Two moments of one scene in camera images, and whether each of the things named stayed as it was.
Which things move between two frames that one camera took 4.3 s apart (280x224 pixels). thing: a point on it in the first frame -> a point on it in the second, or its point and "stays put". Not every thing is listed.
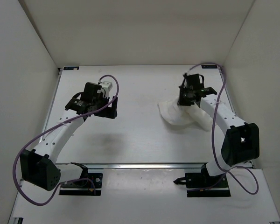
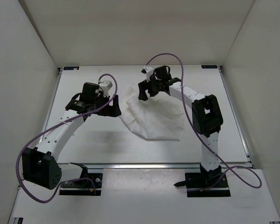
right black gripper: (181, 102) -> (144, 86)
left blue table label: (74, 68) stays put
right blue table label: (209, 66) stays put
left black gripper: (109, 111) stays put
